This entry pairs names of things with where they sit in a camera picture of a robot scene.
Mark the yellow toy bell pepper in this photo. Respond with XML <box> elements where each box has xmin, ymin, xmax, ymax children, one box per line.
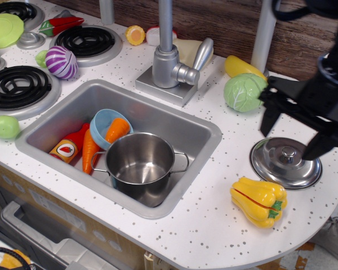
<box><xmin>230</xmin><ymin>177</ymin><xmax>287</xmax><ymax>228</ymax></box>

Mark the steel pot with handles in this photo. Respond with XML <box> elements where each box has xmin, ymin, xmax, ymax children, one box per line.
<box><xmin>93</xmin><ymin>132</ymin><xmax>190</xmax><ymax>208</ymax></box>

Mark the light blue toy bowl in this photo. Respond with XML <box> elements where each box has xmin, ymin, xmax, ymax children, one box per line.
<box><xmin>90</xmin><ymin>109</ymin><xmax>134</xmax><ymax>150</ymax></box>

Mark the green toy cabbage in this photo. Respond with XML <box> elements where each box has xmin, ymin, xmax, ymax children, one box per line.
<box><xmin>224</xmin><ymin>73</ymin><xmax>268</xmax><ymax>113</ymax></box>

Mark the cream toy cheese wedge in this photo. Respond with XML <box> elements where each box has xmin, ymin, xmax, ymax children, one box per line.
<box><xmin>173</xmin><ymin>38</ymin><xmax>202</xmax><ymax>68</ymax></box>

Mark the purple toy onion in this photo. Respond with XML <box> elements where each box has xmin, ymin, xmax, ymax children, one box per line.
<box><xmin>45</xmin><ymin>46</ymin><xmax>78</xmax><ymax>79</ymax></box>

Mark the light green toy plate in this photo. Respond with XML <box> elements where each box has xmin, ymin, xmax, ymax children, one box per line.
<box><xmin>0</xmin><ymin>13</ymin><xmax>24</xmax><ymax>49</ymax></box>

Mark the orange toy carrot in bowl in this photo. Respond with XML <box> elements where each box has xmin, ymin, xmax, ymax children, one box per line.
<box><xmin>105</xmin><ymin>118</ymin><xmax>130</xmax><ymax>143</ymax></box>

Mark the grey support pole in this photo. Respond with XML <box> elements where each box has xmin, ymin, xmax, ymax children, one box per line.
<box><xmin>99</xmin><ymin>0</ymin><xmax>115</xmax><ymax>25</ymax></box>
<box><xmin>250</xmin><ymin>0</ymin><xmax>277</xmax><ymax>77</ymax></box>

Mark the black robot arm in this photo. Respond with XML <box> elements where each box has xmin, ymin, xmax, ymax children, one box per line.
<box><xmin>259</xmin><ymin>1</ymin><xmax>338</xmax><ymax>160</ymax></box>

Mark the left grey support pole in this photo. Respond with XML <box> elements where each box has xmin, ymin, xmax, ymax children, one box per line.
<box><xmin>99</xmin><ymin>0</ymin><xmax>115</xmax><ymax>25</ymax></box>

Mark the front black stove burner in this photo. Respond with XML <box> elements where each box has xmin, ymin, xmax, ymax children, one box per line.
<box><xmin>0</xmin><ymin>66</ymin><xmax>61</xmax><ymax>120</ymax></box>

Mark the red toy chili pepper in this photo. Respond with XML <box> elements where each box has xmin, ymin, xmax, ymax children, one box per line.
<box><xmin>39</xmin><ymin>16</ymin><xmax>85</xmax><ymax>37</ymax></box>

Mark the right grey support pole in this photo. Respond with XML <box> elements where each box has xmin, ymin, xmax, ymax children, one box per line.
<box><xmin>250</xmin><ymin>0</ymin><xmax>277</xmax><ymax>77</ymax></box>

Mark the silver toy sink basin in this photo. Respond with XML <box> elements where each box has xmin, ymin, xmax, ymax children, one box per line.
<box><xmin>15</xmin><ymin>79</ymin><xmax>221</xmax><ymax>219</ymax></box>

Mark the silver toy faucet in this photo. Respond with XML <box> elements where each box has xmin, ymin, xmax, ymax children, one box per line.
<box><xmin>135</xmin><ymin>1</ymin><xmax>214</xmax><ymax>107</ymax></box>

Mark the yellow toy squash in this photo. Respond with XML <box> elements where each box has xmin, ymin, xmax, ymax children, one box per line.
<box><xmin>224</xmin><ymin>55</ymin><xmax>268</xmax><ymax>82</ymax></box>

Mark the red white toy radish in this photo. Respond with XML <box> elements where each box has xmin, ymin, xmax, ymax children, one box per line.
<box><xmin>146</xmin><ymin>26</ymin><xmax>162</xmax><ymax>47</ymax></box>

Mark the steel pot lid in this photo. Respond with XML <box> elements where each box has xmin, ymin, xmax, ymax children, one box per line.
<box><xmin>250</xmin><ymin>137</ymin><xmax>322</xmax><ymax>190</ymax></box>

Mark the red toy ketchup bottle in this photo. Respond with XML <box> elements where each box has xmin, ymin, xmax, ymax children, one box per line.
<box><xmin>49</xmin><ymin>123</ymin><xmax>90</xmax><ymax>163</ymax></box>

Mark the yellow object bottom left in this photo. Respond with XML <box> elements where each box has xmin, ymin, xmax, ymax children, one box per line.
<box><xmin>0</xmin><ymin>249</ymin><xmax>31</xmax><ymax>269</ymax></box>

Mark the grey oven door handle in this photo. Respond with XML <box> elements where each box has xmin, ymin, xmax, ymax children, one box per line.
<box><xmin>1</xmin><ymin>201</ymin><xmax>114</xmax><ymax>269</ymax></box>

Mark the small green toy vegetable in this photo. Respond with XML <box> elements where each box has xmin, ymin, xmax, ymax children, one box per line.
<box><xmin>35</xmin><ymin>50</ymin><xmax>48</xmax><ymax>68</ymax></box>

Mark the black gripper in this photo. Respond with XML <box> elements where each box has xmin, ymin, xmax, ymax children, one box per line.
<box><xmin>259</xmin><ymin>56</ymin><xmax>338</xmax><ymax>161</ymax></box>

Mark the black braided cable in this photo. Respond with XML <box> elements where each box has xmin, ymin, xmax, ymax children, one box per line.
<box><xmin>0</xmin><ymin>246</ymin><xmax>34</xmax><ymax>270</ymax></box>

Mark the green toy apple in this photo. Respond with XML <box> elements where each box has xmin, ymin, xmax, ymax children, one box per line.
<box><xmin>0</xmin><ymin>115</ymin><xmax>20</xmax><ymax>139</ymax></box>

